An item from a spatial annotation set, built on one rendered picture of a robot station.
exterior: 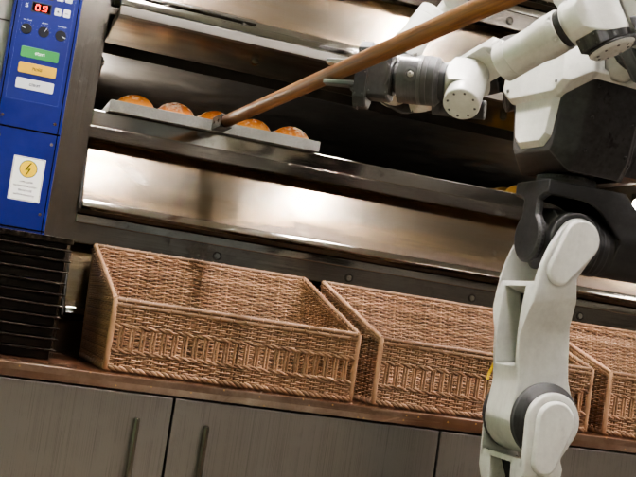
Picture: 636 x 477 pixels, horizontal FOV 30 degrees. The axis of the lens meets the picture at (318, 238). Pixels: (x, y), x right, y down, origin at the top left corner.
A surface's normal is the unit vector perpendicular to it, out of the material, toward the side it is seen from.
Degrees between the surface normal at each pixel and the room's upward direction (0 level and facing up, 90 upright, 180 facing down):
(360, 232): 70
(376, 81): 90
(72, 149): 90
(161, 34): 171
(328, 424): 90
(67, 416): 90
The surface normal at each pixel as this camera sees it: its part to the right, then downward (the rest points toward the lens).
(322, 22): 0.36, -0.36
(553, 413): 0.33, -0.02
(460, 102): -0.28, 0.66
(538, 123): -0.90, -0.16
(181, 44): -0.09, 0.97
